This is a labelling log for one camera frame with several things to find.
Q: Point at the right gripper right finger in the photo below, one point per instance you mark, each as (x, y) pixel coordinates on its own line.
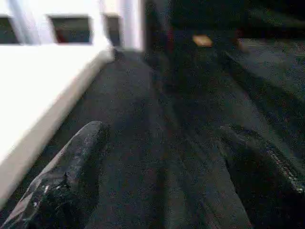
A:
(267, 190)

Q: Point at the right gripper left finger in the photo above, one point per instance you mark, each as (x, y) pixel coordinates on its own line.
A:
(59, 190)

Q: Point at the white plastic table top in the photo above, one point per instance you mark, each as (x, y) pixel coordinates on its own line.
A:
(35, 83)

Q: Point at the black shiny mat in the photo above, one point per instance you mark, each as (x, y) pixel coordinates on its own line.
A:
(178, 119)

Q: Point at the small beige label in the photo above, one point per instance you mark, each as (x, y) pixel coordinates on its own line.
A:
(202, 40)

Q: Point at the white sideboard cabinet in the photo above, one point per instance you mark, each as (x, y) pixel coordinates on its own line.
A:
(97, 23)

